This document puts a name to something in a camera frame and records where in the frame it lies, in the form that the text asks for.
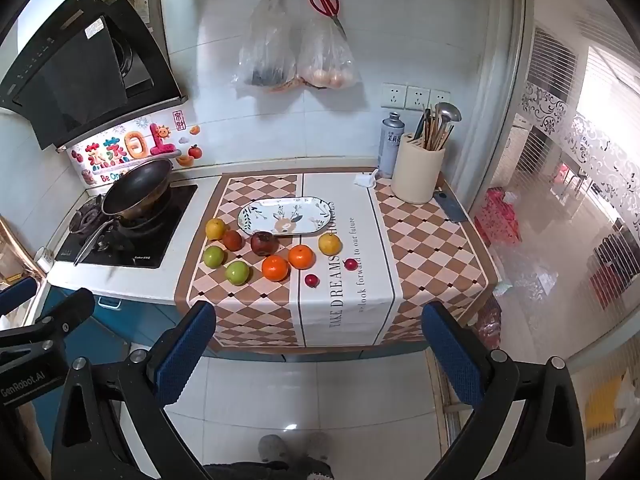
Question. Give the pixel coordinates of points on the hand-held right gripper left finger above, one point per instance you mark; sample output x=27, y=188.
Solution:
x=185, y=345

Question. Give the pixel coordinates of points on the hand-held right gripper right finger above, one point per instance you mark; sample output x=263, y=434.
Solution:
x=450, y=350

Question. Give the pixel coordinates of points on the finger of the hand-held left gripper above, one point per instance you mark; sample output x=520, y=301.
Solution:
x=67, y=310
x=17, y=292

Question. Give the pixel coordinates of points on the green apple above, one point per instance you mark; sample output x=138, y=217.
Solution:
x=213, y=256
x=237, y=272

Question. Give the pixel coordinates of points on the dark red orange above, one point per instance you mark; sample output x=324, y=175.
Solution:
x=233, y=240

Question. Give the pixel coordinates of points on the bright orange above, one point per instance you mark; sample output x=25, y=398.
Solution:
x=301, y=257
x=275, y=267

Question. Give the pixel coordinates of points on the yellow lemon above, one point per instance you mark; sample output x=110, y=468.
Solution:
x=216, y=228
x=330, y=244

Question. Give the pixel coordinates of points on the dark red apple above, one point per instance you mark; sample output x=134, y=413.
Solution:
x=264, y=243

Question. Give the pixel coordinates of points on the floral patterned plate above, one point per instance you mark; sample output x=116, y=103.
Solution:
x=280, y=210

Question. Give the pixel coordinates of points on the red plastic bag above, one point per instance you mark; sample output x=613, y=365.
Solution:
x=487, y=325

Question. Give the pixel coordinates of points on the black gas stove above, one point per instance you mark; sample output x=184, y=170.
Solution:
x=150, y=245

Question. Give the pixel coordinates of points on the checked brown tablecloth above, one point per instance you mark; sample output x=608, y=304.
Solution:
x=425, y=240

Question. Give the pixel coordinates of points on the small red fruit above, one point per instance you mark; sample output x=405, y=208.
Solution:
x=350, y=263
x=311, y=280

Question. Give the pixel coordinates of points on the grey slipper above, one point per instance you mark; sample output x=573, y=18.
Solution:
x=272, y=447

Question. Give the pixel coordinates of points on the black wok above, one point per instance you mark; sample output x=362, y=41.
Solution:
x=137, y=190

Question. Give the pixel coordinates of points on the red patterned bag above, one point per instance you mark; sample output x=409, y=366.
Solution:
x=497, y=217

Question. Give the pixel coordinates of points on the cream utensil holder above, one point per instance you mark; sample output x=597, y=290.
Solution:
x=417, y=175

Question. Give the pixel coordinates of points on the frosted glass sliding door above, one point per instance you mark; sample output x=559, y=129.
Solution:
x=575, y=210

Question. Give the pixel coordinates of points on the small white plastic object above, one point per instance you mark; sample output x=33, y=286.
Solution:
x=365, y=180

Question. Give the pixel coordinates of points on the grey spray bottle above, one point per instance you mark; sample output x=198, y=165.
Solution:
x=390, y=145

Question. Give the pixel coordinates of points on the bundle of wooden chopsticks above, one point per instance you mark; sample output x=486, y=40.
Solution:
x=436, y=132

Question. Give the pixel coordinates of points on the black range hood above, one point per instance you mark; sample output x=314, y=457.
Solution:
x=75, y=75

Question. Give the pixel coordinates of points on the metal ladle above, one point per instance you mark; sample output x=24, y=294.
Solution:
x=447, y=111

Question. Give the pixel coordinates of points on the clear plastic bag dark contents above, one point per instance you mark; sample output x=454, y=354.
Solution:
x=265, y=55

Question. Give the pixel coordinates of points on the silver hood chimney cover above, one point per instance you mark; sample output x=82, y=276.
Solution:
x=145, y=5

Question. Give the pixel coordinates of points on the clear plastic bag of eggs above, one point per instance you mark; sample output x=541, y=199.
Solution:
x=325, y=60

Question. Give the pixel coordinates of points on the red scissors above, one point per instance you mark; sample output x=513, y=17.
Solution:
x=325, y=2

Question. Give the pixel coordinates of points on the colourful wall stickers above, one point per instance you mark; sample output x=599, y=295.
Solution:
x=130, y=147

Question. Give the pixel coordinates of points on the white wall socket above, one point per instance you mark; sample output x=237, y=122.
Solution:
x=440, y=97
x=394, y=96
x=417, y=98

